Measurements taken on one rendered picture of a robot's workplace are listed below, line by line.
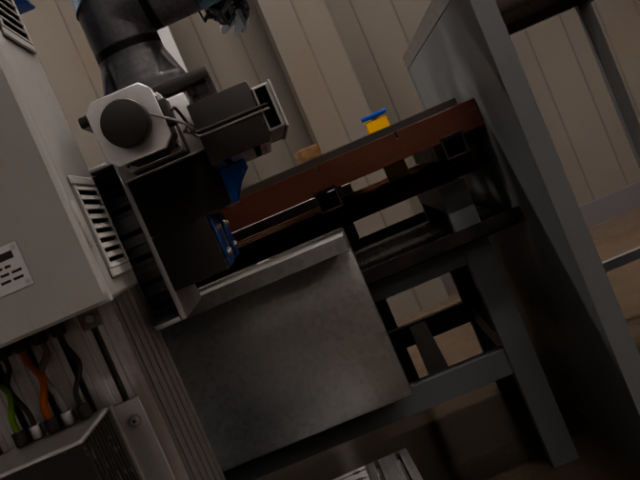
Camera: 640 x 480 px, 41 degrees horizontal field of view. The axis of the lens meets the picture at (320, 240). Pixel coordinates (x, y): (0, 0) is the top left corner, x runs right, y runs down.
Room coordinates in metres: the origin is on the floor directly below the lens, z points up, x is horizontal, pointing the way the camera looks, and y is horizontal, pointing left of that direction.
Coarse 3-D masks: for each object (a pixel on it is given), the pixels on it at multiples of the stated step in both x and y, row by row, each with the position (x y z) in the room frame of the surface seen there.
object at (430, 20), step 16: (432, 0) 1.83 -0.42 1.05; (448, 0) 1.67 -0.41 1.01; (496, 0) 2.31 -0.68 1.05; (512, 0) 2.47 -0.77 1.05; (528, 0) 2.65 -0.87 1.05; (544, 0) 2.75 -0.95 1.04; (560, 0) 2.75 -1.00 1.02; (432, 16) 1.91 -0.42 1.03; (512, 16) 2.76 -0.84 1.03; (416, 32) 2.25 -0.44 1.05; (416, 48) 2.37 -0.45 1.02
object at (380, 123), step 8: (376, 120) 2.00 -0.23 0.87; (384, 120) 2.00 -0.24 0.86; (368, 128) 2.00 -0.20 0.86; (376, 128) 2.00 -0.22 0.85; (400, 160) 2.00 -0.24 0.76; (384, 168) 2.01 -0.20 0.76; (392, 168) 2.00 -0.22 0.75; (400, 168) 2.00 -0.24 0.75; (392, 176) 2.00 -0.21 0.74; (400, 176) 2.00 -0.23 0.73
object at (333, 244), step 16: (320, 240) 1.78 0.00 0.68; (336, 240) 1.65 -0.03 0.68; (288, 256) 1.71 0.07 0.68; (304, 256) 1.65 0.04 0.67; (320, 256) 1.65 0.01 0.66; (240, 272) 1.83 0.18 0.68; (256, 272) 1.66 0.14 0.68; (272, 272) 1.65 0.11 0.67; (288, 272) 1.65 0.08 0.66; (208, 288) 1.79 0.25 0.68; (224, 288) 1.66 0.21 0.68; (240, 288) 1.66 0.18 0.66; (256, 288) 1.66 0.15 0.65; (208, 304) 1.66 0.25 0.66
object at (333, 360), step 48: (288, 288) 1.81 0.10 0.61; (336, 288) 1.81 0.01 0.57; (192, 336) 1.83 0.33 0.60; (240, 336) 1.82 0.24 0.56; (288, 336) 1.82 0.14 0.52; (336, 336) 1.81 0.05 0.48; (384, 336) 1.81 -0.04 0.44; (192, 384) 1.83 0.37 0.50; (240, 384) 1.82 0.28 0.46; (288, 384) 1.82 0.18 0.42; (336, 384) 1.81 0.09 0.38; (384, 384) 1.81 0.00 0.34; (240, 432) 1.83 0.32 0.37; (288, 432) 1.82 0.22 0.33
